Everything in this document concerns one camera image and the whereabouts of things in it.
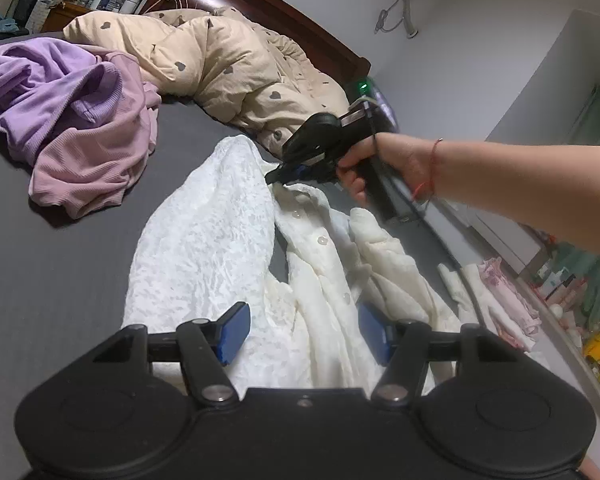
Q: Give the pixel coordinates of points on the person's right forearm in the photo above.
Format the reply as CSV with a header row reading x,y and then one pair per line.
x,y
530,185

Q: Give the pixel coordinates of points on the white fuzzy cardigan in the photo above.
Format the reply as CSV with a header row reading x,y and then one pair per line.
x,y
205,240

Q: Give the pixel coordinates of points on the purple garment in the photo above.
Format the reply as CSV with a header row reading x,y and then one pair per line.
x,y
45,80

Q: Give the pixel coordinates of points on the person's right hand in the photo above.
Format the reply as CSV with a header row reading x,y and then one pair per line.
x,y
405,160

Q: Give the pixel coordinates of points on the grey bed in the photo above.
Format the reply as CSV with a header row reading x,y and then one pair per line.
x,y
55,285

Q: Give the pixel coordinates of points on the stack of folded pink clothes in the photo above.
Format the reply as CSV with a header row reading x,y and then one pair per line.
x,y
460,285

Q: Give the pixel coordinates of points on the dark wooden headboard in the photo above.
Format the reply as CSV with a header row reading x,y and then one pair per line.
x,y
260,0

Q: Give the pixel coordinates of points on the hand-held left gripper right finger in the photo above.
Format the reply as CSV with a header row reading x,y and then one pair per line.
x,y
375,332

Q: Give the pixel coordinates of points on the pink floral folded garment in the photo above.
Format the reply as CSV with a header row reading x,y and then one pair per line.
x,y
510,300

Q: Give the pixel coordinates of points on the pink ribbed garment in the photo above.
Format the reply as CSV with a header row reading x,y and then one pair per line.
x,y
95,160

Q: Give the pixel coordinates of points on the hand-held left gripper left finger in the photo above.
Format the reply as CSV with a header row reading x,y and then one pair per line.
x,y
236,332

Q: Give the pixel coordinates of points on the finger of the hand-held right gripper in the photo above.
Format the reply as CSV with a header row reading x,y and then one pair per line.
x,y
305,174

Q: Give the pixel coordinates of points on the beige heart-print duvet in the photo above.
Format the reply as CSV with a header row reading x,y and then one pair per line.
x,y
220,60

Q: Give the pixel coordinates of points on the white desk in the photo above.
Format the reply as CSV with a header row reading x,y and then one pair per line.
x,y
570,320

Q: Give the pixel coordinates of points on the wooden nightstand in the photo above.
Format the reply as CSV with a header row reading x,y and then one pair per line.
x,y
65,17

